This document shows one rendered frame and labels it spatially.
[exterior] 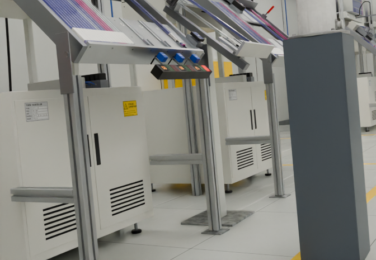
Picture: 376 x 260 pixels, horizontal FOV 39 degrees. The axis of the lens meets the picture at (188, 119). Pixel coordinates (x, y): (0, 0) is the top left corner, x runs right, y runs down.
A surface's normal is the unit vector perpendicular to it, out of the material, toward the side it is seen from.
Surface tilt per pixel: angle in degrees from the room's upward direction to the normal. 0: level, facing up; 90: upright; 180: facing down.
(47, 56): 90
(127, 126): 90
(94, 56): 134
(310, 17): 90
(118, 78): 90
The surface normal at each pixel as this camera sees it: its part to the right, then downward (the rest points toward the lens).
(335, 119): -0.47, 0.07
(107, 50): 0.67, 0.65
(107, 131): 0.85, -0.06
